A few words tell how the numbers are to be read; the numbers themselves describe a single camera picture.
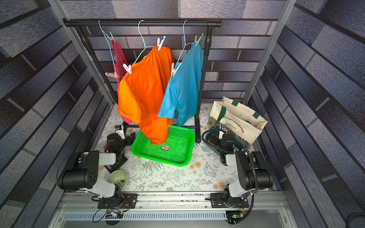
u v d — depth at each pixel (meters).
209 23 0.56
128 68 0.58
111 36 0.73
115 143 0.73
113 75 0.61
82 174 0.45
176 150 0.92
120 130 0.82
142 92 0.74
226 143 0.71
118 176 0.79
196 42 0.74
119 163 0.72
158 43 0.70
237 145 0.90
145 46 0.62
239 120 0.83
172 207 0.73
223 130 0.81
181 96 0.68
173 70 0.59
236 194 0.59
